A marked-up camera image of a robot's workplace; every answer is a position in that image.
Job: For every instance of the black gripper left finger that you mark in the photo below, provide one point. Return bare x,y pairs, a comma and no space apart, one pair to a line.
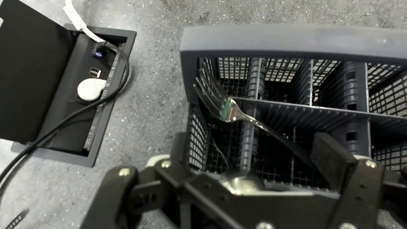
181,148

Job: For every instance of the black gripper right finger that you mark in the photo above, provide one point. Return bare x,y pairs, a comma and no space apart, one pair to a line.
332,159

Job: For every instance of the silver metal fork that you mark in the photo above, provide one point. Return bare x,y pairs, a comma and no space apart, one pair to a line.
231,111

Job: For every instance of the gray plastic cutlery box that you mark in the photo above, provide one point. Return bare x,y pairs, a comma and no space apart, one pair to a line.
297,40

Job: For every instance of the black pop-up outlet box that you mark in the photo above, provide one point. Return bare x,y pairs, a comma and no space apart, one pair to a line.
33,71

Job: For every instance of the round white charger puck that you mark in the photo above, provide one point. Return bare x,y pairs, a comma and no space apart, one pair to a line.
91,89

